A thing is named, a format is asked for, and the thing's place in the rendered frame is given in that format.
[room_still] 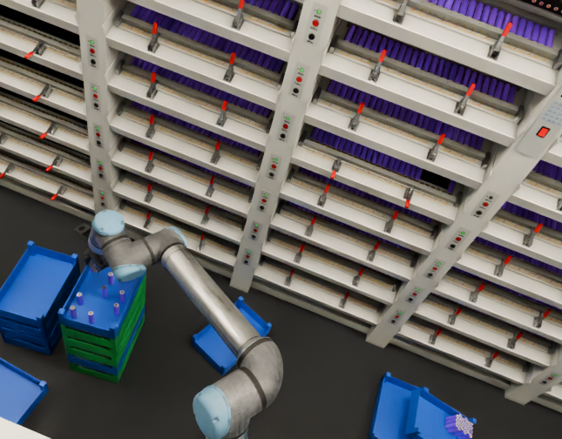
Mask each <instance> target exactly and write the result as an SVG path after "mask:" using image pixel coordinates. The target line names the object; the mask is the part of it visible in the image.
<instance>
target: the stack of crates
mask: <svg viewBox="0 0 562 439"><path fill-rule="evenodd" d="M27 246H28V248H27V249H26V251H25V252H24V254H23V256H22V257H21V259H20V260H19V262H18V263H17V264H16V266H15V267H14V269H13V270H12V272H11V273H10V275H9V277H8V278H7V280H6V281H5V282H4V284H3V285H2V287H1V288H0V334H1V336H2V338H3V342H7V343H9V344H13V345H16V346H19V347H22V348H28V349H30V350H34V351H37V352H40V353H43V354H47V355H52V353H53V351H54V349H55V348H56V346H57V344H58V342H59V340H60V338H61V337H62V330H61V327H60V322H59V318H58V310H59V309H60V308H63V306H64V304H65V303H66V301H67V299H68V297H69V295H70V294H71V291H72V289H73V288H74V287H75V285H76V283H77V281H78V279H79V277H80V275H81V274H80V269H79V262H78V255H77V254H73V255H72V256H70V255H67V254H63V253H58V252H55V251H52V250H49V249H46V248H42V247H38V246H35V243H34V241H29V242H28V244H27Z"/></svg>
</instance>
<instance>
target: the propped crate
mask: <svg viewBox="0 0 562 439"><path fill-rule="evenodd" d="M459 414H461V413H459V412H458V411H456V410H455V409H454V408H452V407H450V406H449V405H447V404H446V403H444V402H442V401H440V400H439V399H437V398H436V397H435V396H434V395H431V394H430V393H428V389H427V388H426V387H422V388H418V389H415V390H412V392H411V398H410V407H409V413H408V419H407V424H406V430H405V435H406V436H408V437H409V438H411V439H458V436H454V435H453V433H448V430H447V429H446V428H445V425H446V424H445V422H446V417H448V416H452V415H459ZM461 415H462V418H465V417H466V416H465V415H463V414H461ZM466 418H467V419H468V422H472V423H473V424H476V423H477V420H476V419H475V418H470V419H469V418H468V417H466Z"/></svg>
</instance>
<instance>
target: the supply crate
mask: <svg viewBox="0 0 562 439"><path fill-rule="evenodd" d="M111 271H112V270H111V268H110V267H107V268H105V269H103V270H102V271H100V273H99V272H97V273H92V272H91V268H90V267H88V266H87V265H86V266H85V269H84V271H83V272H82V273H81V275H80V277H79V279H78V281H77V283H76V285H75V287H74V288H73V289H72V291H71V294H70V295H69V297H68V299H67V301H66V303H65V304H64V306H63V308H60V309H59V310H58V318H59V322H60V324H62V325H66V326H68V327H72V328H77V329H80V330H83V331H86V332H89V333H93V334H98V335H101V336H104V337H107V338H110V339H113V340H116V337H117V335H118V332H119V330H120V329H121V326H122V324H123V322H124V320H125V317H126V315H127V313H128V311H129V309H130V306H131V304H132V302H133V300H134V297H135V295H136V293H137V292H138V290H139V286H140V284H141V282H142V280H143V279H144V276H145V274H146V273H144V274H143V275H141V276H140V277H138V278H136V279H134V280H129V281H125V282H121V281H118V280H117V279H116V277H115V276H114V275H113V281H114V283H113V285H109V281H108V273H109V272H111ZM103 285H106V286H107V295H108V296H107V298H103V296H102V286H103ZM121 290H124V291H125V302H124V303H121V302H120V301H119V291H121ZM77 293H82V295H83V302H84V304H83V305H82V306H79V305H78V298H77ZM114 303H118V304H119V315H118V316H116V315H114V309H113V305H114ZM70 306H75V307H76V312H77V318H75V319H73V318H71V310H70ZM90 311H92V312H93V313H94V320H95V322H94V323H93V324H90V323H89V317H88V312H90Z"/></svg>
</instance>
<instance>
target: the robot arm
mask: <svg viewBox="0 0 562 439"><path fill-rule="evenodd" d="M124 227H125V221H124V218H123V216H122V215H121V214H120V213H118V212H116V211H113V210H104V211H101V212H99V213H97V214H96V216H95V217H94V219H93V221H92V223H91V227H89V226H87V225H86V224H85V223H84V224H82V225H81V226H78V227H77V228H75V229H74V230H73V231H74V233H75V235H76V236H78V237H79V238H80V239H81V240H83V241H84V242H86V243H87V244H89V248H88V249H86V251H85V254H84V256H83V257H82V261H83V262H84V263H85V264H86V265H87V266H88V267H90V268H91V269H92V270H93V271H94V272H95V273H97V272H99V273H100V271H102V270H103V269H105V268H107V267H110V268H111V270H112V273H113V274H114V276H115V277H116V279H117V280H118V281H121V282H125V281H129V280H134V279H136V278H138V277H140V276H141V275H143V274H144V273H145V272H146V268H147V267H150V266H152V265H154V264H157V263H159V262H160V263H161V264H162V265H163V266H164V267H165V268H166V269H167V271H168V272H169V273H170V274H171V276H172V277H173V278H174V279H175V280H176V281H177V282H178V284H179V285H180V287H181V288H182V289H183V290H184V292H185V293H186V294H187V296H188V297H189V298H190V300H191V301H192V302H193V304H194V305H195V306H196V307H197V308H198V309H199V311H200V312H201V313H202V314H203V316H204V317H205V318H206V319H207V321H208V322H209V323H210V325H211V326H212V327H213V329H214V330H215V331H216V333H217V334H218V335H219V336H220V338H221V339H222V340H223V341H224V342H225V343H226V345H227V346H228V347H229V349H230V350H231V351H232V352H233V354H234V355H235V357H236V358H237V361H236V367H237V369H236V370H235V371H234V372H232V373H231V374H229V375H227V376H225V377H223V378H222V379H220V380H218V381H217V382H215V383H214V384H212V385H210V386H207V387H205V388H203V390H202V391H200V392H199V393H198V394H197V395H196V396H195V397H194V399H193V412H194V414H195V419H196V421H197V423H198V425H199V427H200V429H201V431H202V432H203V434H204V435H205V436H206V439H248V426H249V423H250V418H251V417H253V416H254V415H256V414H258V413H259V412H261V411H262V410H263V409H265V408H267V407H268V406H269V405H270V404H271V403H272V402H273V401H274V399H275V398H276V396H277V395H278V393H279V391H280V388H281V383H282V378H283V363H282V358H281V352H280V350H279V349H278V347H277V346H276V345H275V343H274V342H273V341H272V339H270V338H269V337H261V336H260V334H259V333H258V332H257V331H256V330H255V329H254V327H253V326H252V325H251V324H250V323H249V321H248V320H247V319H246V318H245V316H244V315H243V314H242V313H241V312H240V310H239V309H238V308H237V307H236V306H235V305H234V304H233V303H232V302H231V301H230V300H229V298H228V297H227V296H226V295H225V294H224V292H223V291H222V290H221V289H220V287H219V286H218V285H217V284H216V283H215V282H214V280H213V279H212V278H211V277H210V276H209V274H208V273H207V272H206V271H205V270H204V268H203V267H202V266H201V265H200V264H199V262H198V261H197V260H196V259H195V258H194V257H193V256H192V255H191V254H190V253H189V251H188V250H187V243H186V238H185V236H184V234H182V232H181V231H180V230H179V229H178V228H177V227H175V226H170V227H168V228H164V229H162V230H161V231H158V232H156V233H153V234H151V235H148V236H146V237H144V238H142V239H139V240H135V241H134V242H131V240H130V238H129V236H128V234H127V232H126V231H125V229H124ZM95 264H96V266H95ZM98 268H99V270H98Z"/></svg>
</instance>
